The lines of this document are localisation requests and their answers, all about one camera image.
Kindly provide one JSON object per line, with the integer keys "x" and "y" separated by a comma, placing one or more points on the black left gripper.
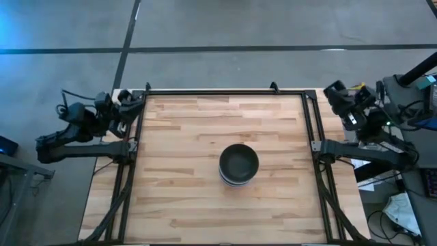
{"x": 126, "y": 113}

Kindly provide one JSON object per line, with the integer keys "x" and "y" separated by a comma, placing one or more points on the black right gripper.
{"x": 360, "y": 100}

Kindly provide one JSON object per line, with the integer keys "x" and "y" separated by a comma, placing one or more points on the black bowl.
{"x": 239, "y": 164}

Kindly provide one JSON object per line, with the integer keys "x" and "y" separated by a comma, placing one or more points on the light blue bowl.
{"x": 228, "y": 178}

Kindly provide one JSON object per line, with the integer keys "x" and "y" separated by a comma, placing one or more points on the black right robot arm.
{"x": 362, "y": 152}

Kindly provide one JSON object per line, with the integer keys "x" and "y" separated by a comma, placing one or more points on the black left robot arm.
{"x": 85, "y": 149}

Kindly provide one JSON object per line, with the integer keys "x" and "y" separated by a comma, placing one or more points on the white paper sheets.
{"x": 370, "y": 184}

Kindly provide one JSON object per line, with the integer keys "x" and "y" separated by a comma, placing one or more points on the black pole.
{"x": 418, "y": 70}

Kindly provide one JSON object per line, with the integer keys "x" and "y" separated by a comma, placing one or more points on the teal small box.
{"x": 426, "y": 82}

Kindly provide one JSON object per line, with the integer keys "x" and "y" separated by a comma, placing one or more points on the grey desk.
{"x": 420, "y": 153}

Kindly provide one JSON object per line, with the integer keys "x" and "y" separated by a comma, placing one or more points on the dark keyboard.
{"x": 432, "y": 182}

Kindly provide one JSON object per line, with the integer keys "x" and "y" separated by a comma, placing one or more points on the white crumpled bag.
{"x": 403, "y": 212}

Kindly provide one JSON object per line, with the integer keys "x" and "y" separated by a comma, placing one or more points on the dark side cart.
{"x": 20, "y": 177}

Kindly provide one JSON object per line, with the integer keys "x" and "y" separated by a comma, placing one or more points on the blue lit device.
{"x": 7, "y": 146}

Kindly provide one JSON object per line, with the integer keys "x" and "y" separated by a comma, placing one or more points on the black aluminium table frame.
{"x": 225, "y": 92}

